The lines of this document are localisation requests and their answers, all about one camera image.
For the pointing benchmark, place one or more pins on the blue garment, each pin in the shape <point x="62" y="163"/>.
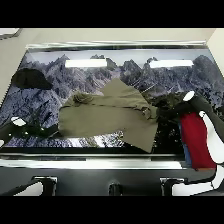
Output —
<point x="186" y="154"/>

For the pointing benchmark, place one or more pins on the black garment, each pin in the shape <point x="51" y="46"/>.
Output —
<point x="30" y="79"/>

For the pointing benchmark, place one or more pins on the silver frame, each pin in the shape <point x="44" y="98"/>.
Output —
<point x="100" y="163"/>

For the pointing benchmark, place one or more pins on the olive green shirt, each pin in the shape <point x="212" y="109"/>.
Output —
<point x="106" y="116"/>

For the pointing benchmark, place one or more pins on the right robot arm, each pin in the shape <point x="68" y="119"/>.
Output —
<point x="213" y="133"/>

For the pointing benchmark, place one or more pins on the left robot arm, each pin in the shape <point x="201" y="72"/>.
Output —
<point x="16" y="126"/>

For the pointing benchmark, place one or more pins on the red garment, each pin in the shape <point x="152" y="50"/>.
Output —
<point x="197" y="140"/>

